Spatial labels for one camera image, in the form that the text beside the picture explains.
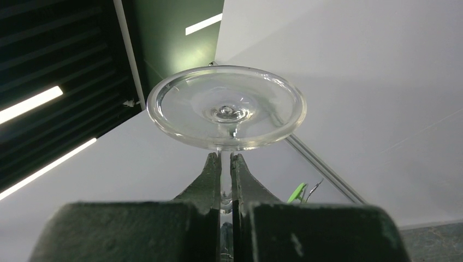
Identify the chrome wine glass rack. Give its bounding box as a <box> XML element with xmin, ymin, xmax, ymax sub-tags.
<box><xmin>301</xmin><ymin>178</ymin><xmax>324</xmax><ymax>203</ymax></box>

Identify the clear wine glass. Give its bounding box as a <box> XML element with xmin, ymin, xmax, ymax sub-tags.
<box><xmin>146</xmin><ymin>65</ymin><xmax>307</xmax><ymax>261</ymax></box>

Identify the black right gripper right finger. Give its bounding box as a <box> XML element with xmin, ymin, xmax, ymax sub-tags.
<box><xmin>230</xmin><ymin>154</ymin><xmax>409</xmax><ymax>261</ymax></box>

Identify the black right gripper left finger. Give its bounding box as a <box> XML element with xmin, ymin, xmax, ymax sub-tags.
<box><xmin>29</xmin><ymin>153</ymin><xmax>221</xmax><ymax>261</ymax></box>

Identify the green wine glass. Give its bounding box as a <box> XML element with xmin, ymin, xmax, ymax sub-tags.
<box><xmin>287</xmin><ymin>183</ymin><xmax>307</xmax><ymax>203</ymax></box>

